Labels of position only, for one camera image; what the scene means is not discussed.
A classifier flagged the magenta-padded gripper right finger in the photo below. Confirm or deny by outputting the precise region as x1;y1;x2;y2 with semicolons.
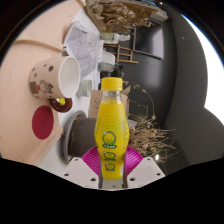
122;145;167;190

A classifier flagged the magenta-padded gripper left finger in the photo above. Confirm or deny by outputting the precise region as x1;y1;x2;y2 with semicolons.
62;146;102;190

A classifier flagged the yellow drink bottle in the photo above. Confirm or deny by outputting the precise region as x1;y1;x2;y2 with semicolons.
94;77;130;182

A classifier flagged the dried plant in grey pot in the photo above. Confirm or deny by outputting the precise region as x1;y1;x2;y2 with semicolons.
68;79;183;166

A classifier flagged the grey plant saucer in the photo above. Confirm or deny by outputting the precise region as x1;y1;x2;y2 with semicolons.
60;109;88;164

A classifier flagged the flat round red coaster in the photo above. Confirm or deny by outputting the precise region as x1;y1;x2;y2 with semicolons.
31;105;55;140

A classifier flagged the cardboard box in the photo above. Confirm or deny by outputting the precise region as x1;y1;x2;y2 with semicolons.
88;84;132;119

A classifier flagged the small round grey tin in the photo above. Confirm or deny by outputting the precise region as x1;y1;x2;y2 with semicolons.
77;79;93;98

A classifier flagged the light wooden board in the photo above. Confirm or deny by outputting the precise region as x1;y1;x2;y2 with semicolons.
14;0;86;51
0;39;68;166

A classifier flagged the cream dotted mug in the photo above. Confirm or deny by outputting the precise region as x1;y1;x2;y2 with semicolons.
28;55;82;114

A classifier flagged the wooden easel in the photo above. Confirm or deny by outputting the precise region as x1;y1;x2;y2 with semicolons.
103;43;140;65

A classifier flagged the white chair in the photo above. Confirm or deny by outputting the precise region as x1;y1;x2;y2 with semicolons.
98;49;116;73

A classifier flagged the long ceiling light strip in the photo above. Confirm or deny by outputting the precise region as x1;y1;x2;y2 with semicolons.
181;13;224;124

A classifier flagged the black wall screen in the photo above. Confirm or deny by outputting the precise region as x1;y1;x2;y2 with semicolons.
133;24;167;60

